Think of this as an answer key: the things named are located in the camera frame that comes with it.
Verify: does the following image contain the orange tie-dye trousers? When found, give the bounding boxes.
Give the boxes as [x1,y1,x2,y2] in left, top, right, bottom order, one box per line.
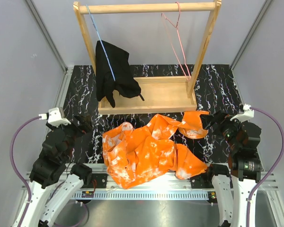
[102,111,209,189]

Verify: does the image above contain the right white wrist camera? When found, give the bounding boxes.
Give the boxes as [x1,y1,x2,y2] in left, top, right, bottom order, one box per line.
[230,104,254,122]

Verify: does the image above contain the aluminium frame rail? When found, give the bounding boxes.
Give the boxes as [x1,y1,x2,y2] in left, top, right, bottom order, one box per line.
[21,163,280,201]

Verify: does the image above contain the blue wire hanger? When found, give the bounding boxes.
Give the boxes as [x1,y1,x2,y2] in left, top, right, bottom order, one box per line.
[86,4,116,82]

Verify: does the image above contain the black garment on hanger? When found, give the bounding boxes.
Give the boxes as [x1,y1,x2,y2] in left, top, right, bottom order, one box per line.
[96,40,144,108]

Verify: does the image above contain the pink wire hanger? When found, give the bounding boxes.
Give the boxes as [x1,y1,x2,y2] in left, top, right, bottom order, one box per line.
[161,1,192,81]

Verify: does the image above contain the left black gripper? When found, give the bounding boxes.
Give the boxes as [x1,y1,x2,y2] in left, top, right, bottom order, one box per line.
[47,113,93,161]

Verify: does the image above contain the wooden clothes rack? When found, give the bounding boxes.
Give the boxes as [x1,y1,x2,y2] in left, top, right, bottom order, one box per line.
[73,0,222,115]

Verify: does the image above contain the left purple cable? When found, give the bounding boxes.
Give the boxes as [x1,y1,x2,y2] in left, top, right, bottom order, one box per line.
[9,115,42,227]

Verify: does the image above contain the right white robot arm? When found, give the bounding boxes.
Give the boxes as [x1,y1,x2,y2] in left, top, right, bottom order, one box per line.
[200,111,261,227]

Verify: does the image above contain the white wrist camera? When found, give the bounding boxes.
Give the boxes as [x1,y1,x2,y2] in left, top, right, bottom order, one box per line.
[230,104,254,122]
[38,107,71,127]

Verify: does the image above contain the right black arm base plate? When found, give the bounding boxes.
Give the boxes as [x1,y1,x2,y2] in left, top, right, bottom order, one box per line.
[189,173,213,189]

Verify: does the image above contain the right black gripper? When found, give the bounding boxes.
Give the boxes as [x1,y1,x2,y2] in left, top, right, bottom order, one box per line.
[200,109,245,151]

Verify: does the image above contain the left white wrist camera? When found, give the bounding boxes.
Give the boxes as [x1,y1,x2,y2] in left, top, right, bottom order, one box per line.
[38,107,71,127]

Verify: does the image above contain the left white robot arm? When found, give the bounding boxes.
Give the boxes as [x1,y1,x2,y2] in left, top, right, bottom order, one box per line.
[9,112,92,227]

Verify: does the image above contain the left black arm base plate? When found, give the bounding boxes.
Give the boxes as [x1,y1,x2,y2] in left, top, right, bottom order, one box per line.
[91,173,108,189]

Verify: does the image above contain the black marble pattern mat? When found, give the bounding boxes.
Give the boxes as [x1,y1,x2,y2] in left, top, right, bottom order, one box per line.
[63,64,242,164]

